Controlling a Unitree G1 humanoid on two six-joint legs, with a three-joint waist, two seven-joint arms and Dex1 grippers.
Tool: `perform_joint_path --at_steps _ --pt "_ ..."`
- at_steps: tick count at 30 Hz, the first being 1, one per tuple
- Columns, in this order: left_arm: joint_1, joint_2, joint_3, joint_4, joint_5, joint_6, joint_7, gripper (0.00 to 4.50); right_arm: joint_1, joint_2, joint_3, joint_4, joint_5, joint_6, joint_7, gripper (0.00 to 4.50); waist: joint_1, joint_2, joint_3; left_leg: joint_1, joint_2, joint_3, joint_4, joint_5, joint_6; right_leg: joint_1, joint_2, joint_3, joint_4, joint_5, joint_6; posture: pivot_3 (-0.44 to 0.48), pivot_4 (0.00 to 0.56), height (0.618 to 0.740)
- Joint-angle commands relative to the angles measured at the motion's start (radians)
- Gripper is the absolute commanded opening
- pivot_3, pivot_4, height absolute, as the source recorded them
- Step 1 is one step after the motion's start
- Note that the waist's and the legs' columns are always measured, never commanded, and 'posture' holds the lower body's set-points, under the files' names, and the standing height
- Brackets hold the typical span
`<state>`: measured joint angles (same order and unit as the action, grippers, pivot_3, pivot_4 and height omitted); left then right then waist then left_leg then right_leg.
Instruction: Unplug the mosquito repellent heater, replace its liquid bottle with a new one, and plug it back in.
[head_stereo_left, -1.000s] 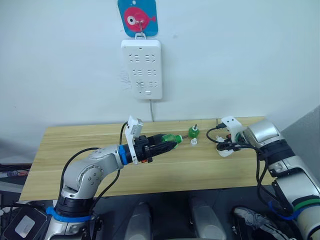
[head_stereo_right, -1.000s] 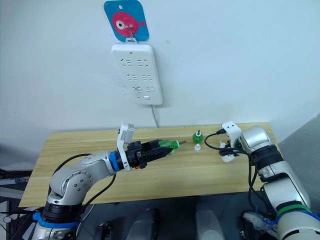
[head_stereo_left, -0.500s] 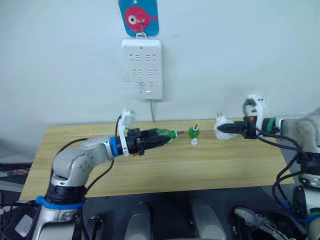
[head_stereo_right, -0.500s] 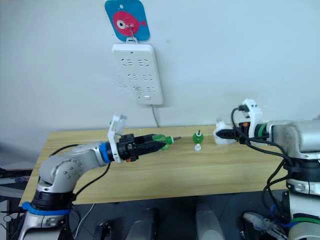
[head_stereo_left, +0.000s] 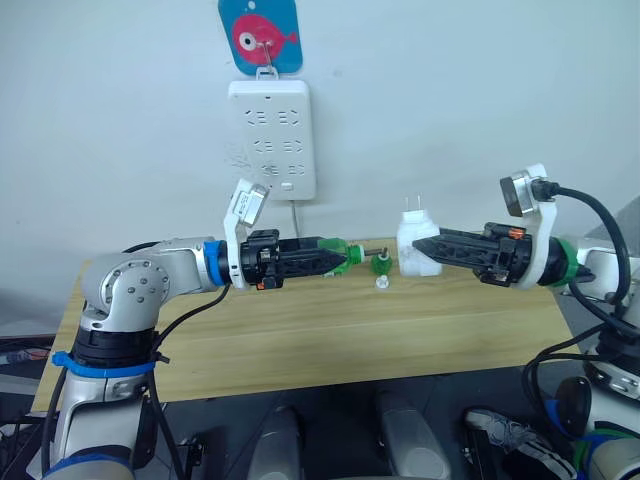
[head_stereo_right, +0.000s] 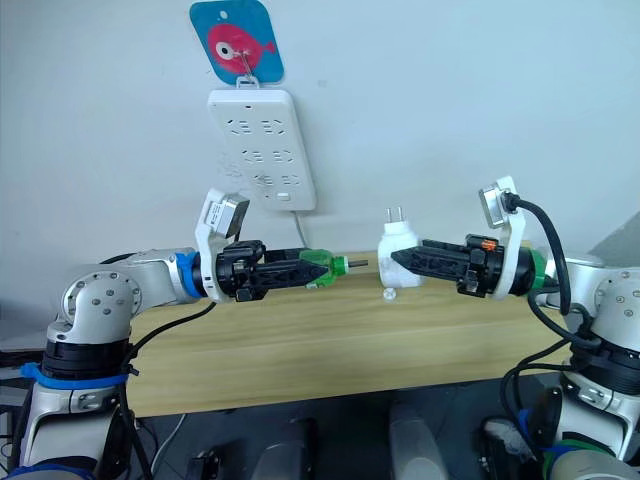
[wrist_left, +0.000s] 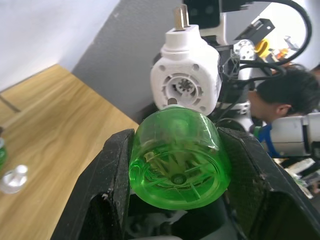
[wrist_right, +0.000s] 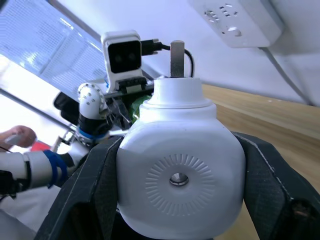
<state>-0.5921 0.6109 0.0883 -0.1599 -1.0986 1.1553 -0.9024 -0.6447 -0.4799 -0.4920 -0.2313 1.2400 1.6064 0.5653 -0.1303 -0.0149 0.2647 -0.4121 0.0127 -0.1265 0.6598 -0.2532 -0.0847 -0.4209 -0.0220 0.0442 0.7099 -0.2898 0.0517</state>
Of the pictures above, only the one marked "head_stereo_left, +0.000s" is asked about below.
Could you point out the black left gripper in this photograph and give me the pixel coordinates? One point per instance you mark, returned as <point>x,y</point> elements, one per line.
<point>260,260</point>

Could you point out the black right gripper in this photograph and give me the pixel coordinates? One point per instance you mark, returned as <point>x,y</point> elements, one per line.
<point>507,255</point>

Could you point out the green repellent liquid bottle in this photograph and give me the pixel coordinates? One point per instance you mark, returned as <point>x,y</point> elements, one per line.
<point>334,246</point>

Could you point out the white mosquito repellent heater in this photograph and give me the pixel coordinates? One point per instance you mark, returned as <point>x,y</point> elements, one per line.
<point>419,227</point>

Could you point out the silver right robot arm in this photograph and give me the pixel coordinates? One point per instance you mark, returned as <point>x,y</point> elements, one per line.
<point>600,260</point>

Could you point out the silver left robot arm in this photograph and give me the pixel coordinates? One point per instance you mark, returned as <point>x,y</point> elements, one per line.
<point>125,285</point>

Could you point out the small clear plastic cap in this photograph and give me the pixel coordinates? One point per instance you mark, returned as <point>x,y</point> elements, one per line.
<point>382,282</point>

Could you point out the white power strip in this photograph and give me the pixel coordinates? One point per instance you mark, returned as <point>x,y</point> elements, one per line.
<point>272,100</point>

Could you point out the grey rounded shape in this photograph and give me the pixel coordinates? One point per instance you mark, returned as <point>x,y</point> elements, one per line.
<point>275,440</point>
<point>410,435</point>

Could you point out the black white patterned shoe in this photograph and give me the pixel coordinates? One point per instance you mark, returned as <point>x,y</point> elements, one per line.
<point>520,440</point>

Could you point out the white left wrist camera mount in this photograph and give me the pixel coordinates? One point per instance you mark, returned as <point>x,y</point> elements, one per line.
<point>246,205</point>

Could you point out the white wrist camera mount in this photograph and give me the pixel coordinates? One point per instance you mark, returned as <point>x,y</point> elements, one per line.
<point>542,220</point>
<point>246,205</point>

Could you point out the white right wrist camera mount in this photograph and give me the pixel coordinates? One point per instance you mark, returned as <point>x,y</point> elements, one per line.
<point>542,220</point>

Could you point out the metal wall hook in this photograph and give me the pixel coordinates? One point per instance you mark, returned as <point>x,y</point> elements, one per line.
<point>267,52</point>

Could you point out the blue fish wall hook plate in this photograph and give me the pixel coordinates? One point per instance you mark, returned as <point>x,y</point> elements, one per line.
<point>285,17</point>

